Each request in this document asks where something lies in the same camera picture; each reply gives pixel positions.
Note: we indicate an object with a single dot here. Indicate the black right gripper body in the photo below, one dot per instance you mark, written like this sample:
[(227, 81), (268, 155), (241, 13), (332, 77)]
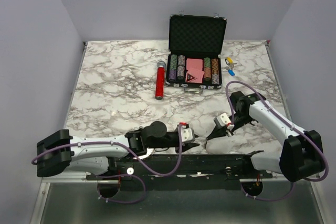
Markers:
[(240, 120)]

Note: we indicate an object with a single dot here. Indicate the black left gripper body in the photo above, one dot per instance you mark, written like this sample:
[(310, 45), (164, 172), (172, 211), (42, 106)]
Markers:
[(168, 142)]

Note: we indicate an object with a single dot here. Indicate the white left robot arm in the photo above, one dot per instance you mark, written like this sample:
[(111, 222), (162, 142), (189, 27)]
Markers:
[(61, 151)]

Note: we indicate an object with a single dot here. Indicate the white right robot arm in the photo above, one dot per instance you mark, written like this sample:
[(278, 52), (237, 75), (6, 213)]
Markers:
[(301, 152)]

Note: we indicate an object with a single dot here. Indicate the round metal keyring disc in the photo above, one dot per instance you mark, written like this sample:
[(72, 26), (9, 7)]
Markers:
[(149, 152)]

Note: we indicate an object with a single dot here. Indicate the blue key tag far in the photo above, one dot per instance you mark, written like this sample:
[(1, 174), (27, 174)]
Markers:
[(231, 72)]

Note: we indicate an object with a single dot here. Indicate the red glitter microphone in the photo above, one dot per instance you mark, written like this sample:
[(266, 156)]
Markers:
[(160, 77)]

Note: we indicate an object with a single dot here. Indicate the red chip stack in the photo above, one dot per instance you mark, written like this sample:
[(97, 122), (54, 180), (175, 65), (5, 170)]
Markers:
[(207, 74)]

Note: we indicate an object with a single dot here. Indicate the yellow key tag far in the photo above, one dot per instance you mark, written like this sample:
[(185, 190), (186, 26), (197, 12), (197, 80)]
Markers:
[(229, 60)]

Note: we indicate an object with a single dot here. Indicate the loose pink playing cards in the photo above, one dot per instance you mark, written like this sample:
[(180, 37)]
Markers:
[(198, 74)]

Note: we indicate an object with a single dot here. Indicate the black triangular all-in button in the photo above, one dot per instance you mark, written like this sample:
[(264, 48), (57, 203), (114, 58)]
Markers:
[(190, 77)]

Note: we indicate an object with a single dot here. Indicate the orange black chip stack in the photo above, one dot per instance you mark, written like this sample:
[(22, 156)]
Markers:
[(215, 66)]

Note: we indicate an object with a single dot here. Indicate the purple chip stack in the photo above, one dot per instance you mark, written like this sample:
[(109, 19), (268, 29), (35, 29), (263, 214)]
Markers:
[(172, 75)]

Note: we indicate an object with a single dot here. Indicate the green chip stack right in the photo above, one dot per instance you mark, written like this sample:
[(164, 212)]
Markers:
[(207, 62)]

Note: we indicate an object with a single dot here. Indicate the pink playing card deck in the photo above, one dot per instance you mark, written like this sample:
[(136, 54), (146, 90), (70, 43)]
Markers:
[(192, 63)]

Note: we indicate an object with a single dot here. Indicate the orange blue lower chip stack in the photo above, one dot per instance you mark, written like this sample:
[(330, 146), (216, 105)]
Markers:
[(180, 72)]

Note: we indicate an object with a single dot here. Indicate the black poker chip case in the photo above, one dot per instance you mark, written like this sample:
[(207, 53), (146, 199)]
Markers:
[(195, 37)]

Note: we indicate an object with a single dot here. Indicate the green blue chip stack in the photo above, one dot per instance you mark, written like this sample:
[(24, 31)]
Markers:
[(173, 62)]

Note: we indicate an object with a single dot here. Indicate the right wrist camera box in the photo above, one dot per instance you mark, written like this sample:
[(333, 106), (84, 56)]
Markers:
[(222, 120)]

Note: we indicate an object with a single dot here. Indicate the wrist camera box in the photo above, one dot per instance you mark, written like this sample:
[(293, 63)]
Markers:
[(187, 135), (222, 120)]

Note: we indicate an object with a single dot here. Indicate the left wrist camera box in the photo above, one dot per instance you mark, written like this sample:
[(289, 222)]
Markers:
[(187, 135)]

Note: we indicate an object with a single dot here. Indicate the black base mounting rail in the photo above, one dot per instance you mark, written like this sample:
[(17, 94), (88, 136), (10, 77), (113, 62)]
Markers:
[(161, 172)]

